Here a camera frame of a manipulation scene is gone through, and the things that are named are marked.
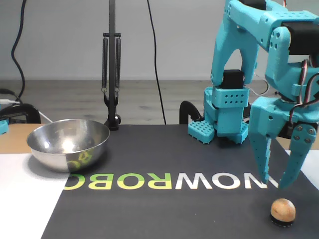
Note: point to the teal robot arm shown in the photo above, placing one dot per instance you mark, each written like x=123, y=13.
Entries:
x=224, y=37

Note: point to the black mat with WOWROBO print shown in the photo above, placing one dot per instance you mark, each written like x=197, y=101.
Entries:
x=174, y=154

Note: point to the small teal printed part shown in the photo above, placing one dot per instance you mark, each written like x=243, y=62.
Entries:
x=3, y=127

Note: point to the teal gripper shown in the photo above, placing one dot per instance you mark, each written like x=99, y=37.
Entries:
x=270, y=114

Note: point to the wooden ball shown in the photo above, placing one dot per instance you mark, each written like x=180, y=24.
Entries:
x=283, y=209

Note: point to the teal robot base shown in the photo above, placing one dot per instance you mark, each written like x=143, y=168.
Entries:
x=229, y=119

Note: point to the white paper sheet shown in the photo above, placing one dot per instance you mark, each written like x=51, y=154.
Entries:
x=25, y=199
x=312, y=164

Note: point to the metal bowl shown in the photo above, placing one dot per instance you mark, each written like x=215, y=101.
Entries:
x=49, y=139

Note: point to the black table clamp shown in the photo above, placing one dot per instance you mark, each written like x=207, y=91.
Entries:
x=247, y=117
x=25, y=108
x=185, y=109

